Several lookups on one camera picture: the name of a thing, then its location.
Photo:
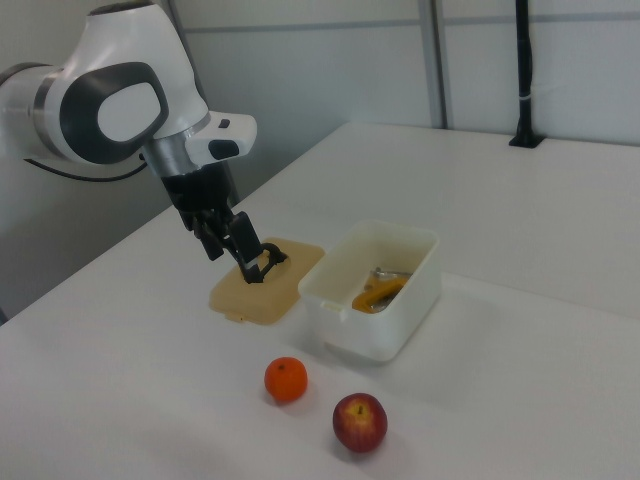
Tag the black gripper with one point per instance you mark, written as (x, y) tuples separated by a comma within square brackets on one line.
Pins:
[(197, 192)]

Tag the orange toy fruit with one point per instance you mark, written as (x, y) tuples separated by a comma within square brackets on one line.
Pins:
[(285, 380)]

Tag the red toy apple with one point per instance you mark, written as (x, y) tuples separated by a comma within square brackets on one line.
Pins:
[(360, 422)]

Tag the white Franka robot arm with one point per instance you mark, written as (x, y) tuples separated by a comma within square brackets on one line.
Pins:
[(75, 75)]

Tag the white plastic container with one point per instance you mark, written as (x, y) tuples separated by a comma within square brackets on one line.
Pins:
[(370, 330)]

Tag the beige plastic box lid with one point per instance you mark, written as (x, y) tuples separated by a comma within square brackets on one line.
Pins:
[(295, 260)]

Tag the black pole with base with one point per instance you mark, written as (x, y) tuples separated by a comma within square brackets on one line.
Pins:
[(525, 75)]

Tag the upright grey partition post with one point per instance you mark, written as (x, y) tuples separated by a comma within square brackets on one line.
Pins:
[(437, 65)]

